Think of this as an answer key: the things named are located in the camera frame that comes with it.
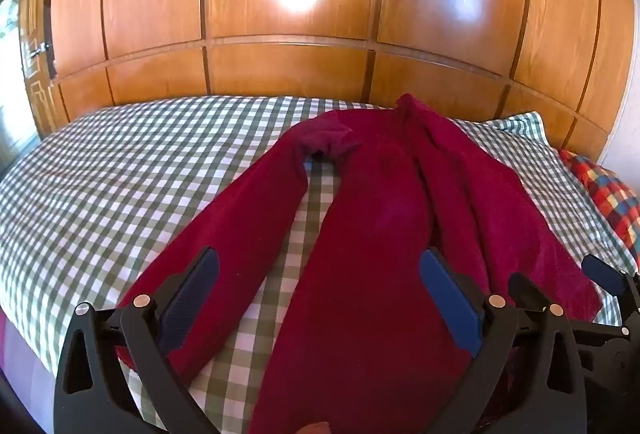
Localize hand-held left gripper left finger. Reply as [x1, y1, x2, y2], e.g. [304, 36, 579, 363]
[52, 245, 221, 434]

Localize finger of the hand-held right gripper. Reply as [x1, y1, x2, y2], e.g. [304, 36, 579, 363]
[507, 273, 551, 312]
[581, 254, 628, 297]

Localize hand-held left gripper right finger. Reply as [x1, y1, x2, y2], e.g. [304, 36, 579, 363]
[419, 246, 591, 434]

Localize red fleece pants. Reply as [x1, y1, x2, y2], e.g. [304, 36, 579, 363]
[116, 93, 603, 434]

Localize multicoloured checkered pillow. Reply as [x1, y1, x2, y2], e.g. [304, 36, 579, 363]
[557, 149, 640, 265]

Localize green checkered bed sheet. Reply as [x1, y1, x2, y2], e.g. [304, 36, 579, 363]
[0, 95, 640, 434]

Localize purple mattress side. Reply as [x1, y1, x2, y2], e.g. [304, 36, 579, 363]
[0, 306, 58, 420]

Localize wooden wardrobe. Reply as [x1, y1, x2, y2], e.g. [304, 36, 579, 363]
[19, 0, 640, 165]

